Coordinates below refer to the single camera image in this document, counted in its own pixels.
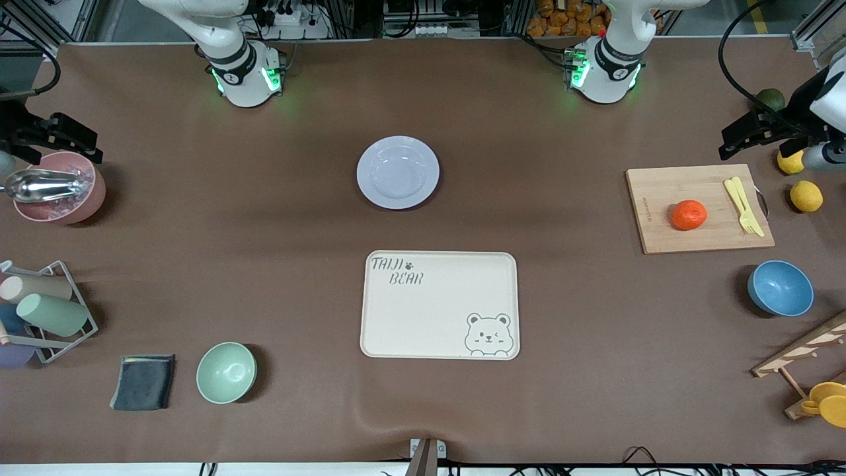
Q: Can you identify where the wooden stand rack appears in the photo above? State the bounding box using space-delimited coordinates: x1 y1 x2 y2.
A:
751 311 846 420

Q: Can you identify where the black cables bundle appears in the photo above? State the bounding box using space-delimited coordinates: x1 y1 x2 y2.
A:
380 446 846 476

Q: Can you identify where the shiny metal scoop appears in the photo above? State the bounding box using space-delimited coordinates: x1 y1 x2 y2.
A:
0 169 91 204

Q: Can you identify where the yellow plastic knife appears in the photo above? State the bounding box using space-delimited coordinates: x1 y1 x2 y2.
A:
732 177 766 238

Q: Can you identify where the wooden cutting board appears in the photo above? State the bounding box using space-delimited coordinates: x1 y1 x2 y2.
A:
626 164 775 255

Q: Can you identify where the lavender round plate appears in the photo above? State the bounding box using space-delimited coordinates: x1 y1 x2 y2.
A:
357 136 441 210

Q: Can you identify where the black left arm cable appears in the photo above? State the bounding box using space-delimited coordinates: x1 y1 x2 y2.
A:
718 0 810 126

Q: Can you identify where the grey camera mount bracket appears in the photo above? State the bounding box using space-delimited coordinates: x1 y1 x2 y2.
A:
404 438 447 476

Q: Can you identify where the dark grey folded cloth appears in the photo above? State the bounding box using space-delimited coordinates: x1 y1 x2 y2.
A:
110 354 176 412

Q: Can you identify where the blue cup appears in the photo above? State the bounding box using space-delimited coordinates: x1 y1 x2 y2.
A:
0 304 27 335

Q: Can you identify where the pink bowl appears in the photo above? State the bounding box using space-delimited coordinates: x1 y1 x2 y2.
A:
13 151 106 225

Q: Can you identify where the yellow plastic fork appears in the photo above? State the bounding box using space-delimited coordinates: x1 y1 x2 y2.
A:
724 178 756 235

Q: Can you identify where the green cup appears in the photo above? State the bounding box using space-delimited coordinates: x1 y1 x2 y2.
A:
16 294 90 338

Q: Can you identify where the orange fruit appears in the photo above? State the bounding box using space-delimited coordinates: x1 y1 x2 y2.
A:
672 200 708 231

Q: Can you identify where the grey wire cup rack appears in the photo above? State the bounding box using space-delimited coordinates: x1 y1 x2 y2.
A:
0 260 99 364

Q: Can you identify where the pile of bread buns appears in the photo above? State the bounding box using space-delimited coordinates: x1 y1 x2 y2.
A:
527 0 612 38

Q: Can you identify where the mint green bowl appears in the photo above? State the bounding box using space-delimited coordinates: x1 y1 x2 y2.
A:
196 342 257 405

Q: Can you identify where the purple cup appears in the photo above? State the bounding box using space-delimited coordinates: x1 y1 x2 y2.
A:
0 342 37 370

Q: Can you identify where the blue bowl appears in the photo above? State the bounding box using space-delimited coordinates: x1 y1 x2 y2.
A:
748 260 815 317

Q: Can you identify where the brown table mat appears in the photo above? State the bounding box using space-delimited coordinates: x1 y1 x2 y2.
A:
0 38 846 465

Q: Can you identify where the cream bear print tray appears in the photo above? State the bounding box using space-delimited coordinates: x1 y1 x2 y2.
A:
360 251 521 361

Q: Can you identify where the beige cup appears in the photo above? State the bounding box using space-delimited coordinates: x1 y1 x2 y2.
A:
0 275 73 305

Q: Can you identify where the white power strip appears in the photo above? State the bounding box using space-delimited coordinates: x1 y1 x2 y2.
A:
261 0 331 39

